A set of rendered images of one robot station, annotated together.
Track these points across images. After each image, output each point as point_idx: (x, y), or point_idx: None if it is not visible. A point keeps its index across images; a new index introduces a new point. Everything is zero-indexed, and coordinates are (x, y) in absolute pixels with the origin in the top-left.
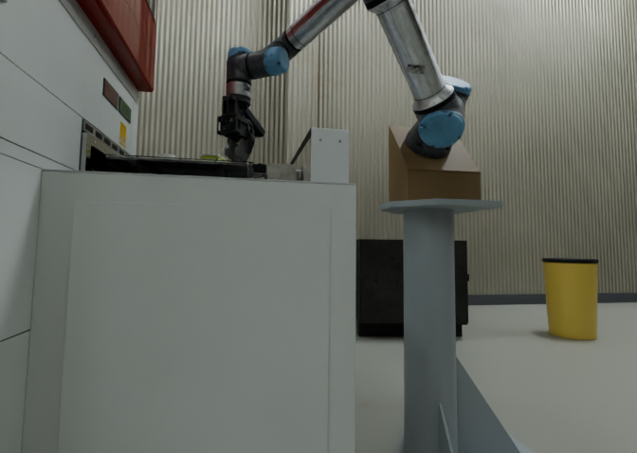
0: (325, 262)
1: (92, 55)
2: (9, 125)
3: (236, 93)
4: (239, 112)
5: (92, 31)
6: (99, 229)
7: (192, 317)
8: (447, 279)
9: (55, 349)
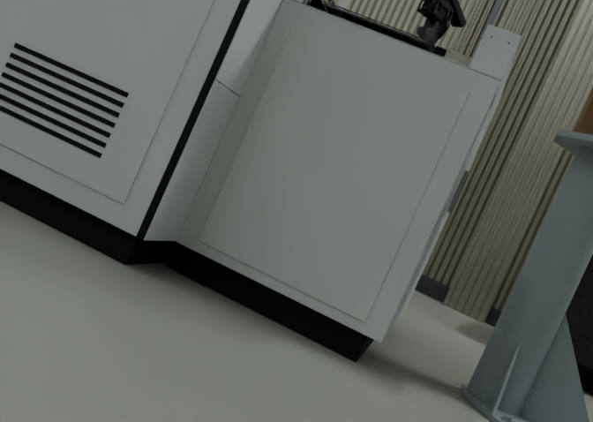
0: (446, 132)
1: None
2: None
3: None
4: None
5: None
6: (302, 48)
7: (335, 131)
8: (586, 228)
9: (248, 115)
